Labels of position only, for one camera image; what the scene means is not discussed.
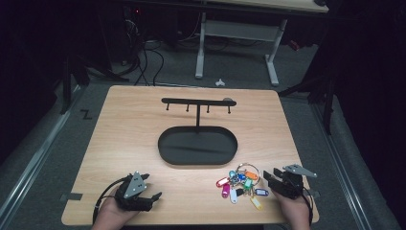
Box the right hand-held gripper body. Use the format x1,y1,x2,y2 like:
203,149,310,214
270,163,319,201

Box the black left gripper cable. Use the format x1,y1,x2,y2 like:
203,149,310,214
91,177,129,225

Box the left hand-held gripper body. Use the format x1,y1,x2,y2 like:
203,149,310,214
114,171,154,213

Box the bunch of coloured key tags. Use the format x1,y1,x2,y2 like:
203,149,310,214
215,162,270,212

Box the dark computer tower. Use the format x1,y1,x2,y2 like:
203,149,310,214
106,4,143,66

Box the person's right hand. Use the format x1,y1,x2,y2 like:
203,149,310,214
273,191,311,230

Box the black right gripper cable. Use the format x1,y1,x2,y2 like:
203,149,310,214
301,186,316,226

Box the black metal stand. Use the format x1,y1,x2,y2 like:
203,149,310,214
277,62,340,136
58,56,92,115

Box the white-framed desk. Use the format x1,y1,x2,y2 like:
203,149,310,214
193,0,329,88

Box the metal floor rail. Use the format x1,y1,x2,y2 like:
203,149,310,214
0,85,84,226
310,103,375,230

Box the small red object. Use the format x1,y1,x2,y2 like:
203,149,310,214
287,39,302,53

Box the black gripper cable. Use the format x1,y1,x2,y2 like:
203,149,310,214
301,186,316,226
91,177,129,225

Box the black key rack with tray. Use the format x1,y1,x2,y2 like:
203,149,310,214
157,97,239,167

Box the bundle of black cables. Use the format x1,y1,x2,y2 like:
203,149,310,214
120,12,166,87

